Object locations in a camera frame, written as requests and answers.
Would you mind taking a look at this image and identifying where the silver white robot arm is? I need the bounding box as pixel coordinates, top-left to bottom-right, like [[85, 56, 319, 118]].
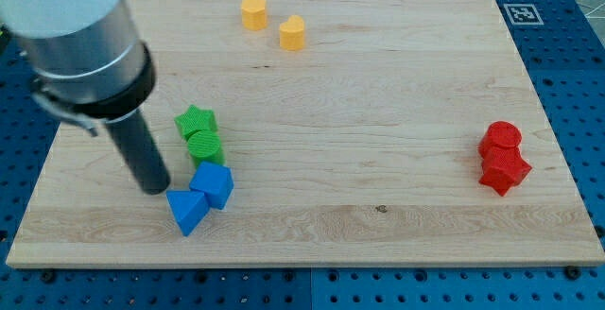
[[1, 0, 155, 134]]

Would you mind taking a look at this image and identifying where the blue triangle block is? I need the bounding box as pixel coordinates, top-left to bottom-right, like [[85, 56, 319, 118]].
[[166, 190, 210, 236]]

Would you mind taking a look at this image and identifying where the light wooden board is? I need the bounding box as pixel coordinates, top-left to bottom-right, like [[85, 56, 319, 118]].
[[7, 0, 604, 269]]

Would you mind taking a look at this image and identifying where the blue cube block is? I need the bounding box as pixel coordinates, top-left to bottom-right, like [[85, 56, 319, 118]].
[[189, 162, 233, 210]]

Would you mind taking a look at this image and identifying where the green cylinder block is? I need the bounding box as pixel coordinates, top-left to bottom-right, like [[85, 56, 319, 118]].
[[187, 130, 225, 167]]

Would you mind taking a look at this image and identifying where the yellow heart block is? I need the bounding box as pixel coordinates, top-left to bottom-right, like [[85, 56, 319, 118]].
[[279, 15, 305, 51]]

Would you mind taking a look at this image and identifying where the green star block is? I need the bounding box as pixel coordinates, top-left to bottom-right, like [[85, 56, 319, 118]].
[[174, 105, 218, 140]]

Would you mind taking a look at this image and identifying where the yellow hexagon block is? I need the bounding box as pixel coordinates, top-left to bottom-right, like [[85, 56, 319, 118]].
[[240, 0, 268, 31]]

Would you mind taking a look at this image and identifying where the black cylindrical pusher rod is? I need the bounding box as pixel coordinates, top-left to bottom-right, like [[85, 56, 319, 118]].
[[105, 109, 170, 195]]

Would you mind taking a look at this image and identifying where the red cylinder block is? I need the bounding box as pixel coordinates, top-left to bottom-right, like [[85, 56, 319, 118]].
[[478, 121, 522, 158]]

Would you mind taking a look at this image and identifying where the red star block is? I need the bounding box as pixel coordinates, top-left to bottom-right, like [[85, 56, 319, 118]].
[[478, 147, 532, 197]]

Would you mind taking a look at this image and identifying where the white fiducial marker tag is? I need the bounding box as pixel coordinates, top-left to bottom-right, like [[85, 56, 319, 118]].
[[504, 4, 544, 26]]

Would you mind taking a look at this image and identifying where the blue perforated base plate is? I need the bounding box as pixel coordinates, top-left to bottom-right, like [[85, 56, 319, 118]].
[[1, 0, 604, 309]]

